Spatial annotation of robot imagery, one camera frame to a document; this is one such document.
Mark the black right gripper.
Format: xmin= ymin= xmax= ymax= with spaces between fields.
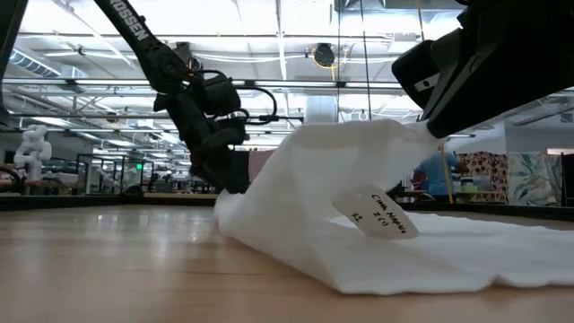
xmin=423 ymin=0 xmax=574 ymax=139

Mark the white cloth napkin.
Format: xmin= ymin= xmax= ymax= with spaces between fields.
xmin=213 ymin=118 xmax=574 ymax=296

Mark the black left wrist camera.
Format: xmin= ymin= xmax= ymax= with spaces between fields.
xmin=199 ymin=73 xmax=242 ymax=116

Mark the black left camera cable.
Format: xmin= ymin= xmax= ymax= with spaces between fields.
xmin=196 ymin=69 xmax=279 ymax=126

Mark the yellow cable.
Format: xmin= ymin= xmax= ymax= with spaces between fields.
xmin=438 ymin=143 xmax=455 ymax=205

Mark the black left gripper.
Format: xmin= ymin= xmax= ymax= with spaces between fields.
xmin=154 ymin=84 xmax=249 ymax=193

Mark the pink cloth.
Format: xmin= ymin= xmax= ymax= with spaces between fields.
xmin=248 ymin=149 xmax=275 ymax=183

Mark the person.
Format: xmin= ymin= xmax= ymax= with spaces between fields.
xmin=412 ymin=150 xmax=463 ymax=198

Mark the dark cabinet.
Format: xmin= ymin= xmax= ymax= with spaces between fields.
xmin=560 ymin=152 xmax=574 ymax=207

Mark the brown patterned cloth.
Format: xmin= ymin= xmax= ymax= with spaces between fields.
xmin=457 ymin=151 xmax=510 ymax=204

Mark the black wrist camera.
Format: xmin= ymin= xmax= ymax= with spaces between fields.
xmin=199 ymin=73 xmax=242 ymax=116
xmin=392 ymin=39 xmax=451 ymax=109

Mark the black ceiling cable reel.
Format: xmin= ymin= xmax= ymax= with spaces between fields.
xmin=312 ymin=42 xmax=336 ymax=68

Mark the black metal table frame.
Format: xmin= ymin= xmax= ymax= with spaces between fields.
xmin=0 ymin=192 xmax=574 ymax=223

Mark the floral patterned cloth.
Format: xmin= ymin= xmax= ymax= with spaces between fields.
xmin=507 ymin=151 xmax=564 ymax=207

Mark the black framed glass enclosure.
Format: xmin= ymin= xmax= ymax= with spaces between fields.
xmin=74 ymin=153 xmax=156 ymax=195

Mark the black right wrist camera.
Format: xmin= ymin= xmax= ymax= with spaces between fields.
xmin=392 ymin=39 xmax=451 ymax=109

